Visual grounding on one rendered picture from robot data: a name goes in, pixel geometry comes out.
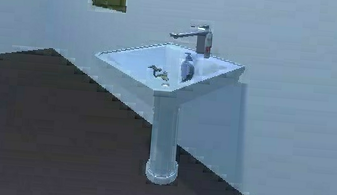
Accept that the blue soap dispenser bottle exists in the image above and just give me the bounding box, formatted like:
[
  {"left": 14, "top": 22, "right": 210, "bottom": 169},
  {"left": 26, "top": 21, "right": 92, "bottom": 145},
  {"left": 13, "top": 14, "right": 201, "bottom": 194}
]
[{"left": 179, "top": 51, "right": 197, "bottom": 84}]

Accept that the grey metal faucet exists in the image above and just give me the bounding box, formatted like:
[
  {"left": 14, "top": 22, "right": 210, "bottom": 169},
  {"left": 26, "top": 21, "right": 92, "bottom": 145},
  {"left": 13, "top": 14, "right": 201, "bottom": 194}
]
[{"left": 167, "top": 21, "right": 214, "bottom": 60}]

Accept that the white pedestal sink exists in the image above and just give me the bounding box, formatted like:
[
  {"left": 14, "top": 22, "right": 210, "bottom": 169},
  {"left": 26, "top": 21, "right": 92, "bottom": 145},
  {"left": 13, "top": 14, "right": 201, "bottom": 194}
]
[{"left": 85, "top": 37, "right": 248, "bottom": 192}]

